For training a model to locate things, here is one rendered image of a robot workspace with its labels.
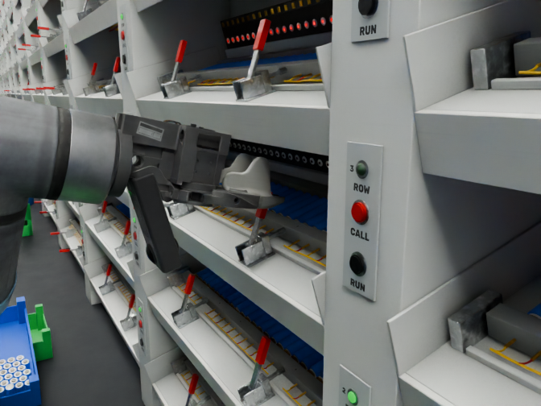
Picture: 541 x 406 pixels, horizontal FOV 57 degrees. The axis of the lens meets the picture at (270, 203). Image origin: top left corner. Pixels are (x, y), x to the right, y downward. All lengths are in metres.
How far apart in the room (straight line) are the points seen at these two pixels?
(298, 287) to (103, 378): 0.91
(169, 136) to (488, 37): 0.31
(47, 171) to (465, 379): 0.38
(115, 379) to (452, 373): 1.06
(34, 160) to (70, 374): 0.99
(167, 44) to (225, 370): 0.60
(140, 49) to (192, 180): 0.50
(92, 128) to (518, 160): 0.36
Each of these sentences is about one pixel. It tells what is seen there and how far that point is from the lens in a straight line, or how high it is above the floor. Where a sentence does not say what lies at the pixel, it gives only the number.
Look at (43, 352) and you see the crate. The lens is 1.51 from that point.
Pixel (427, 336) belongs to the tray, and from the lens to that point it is 0.41.
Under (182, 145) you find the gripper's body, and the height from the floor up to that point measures 0.64.
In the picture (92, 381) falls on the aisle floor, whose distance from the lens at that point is 1.38.
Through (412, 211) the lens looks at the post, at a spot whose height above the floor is 0.62.
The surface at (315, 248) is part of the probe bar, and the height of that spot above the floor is 0.52.
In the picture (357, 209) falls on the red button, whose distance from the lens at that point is 0.39.
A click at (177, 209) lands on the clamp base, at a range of 0.84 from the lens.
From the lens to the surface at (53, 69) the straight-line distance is 2.37.
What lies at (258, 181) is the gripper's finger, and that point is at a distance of 0.57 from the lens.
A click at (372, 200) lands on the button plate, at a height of 0.62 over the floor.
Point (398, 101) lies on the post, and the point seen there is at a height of 0.69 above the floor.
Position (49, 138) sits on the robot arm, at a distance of 0.48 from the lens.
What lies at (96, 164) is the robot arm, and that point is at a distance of 0.49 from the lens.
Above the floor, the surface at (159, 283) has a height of 0.32.
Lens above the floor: 0.70
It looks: 13 degrees down
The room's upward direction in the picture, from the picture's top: straight up
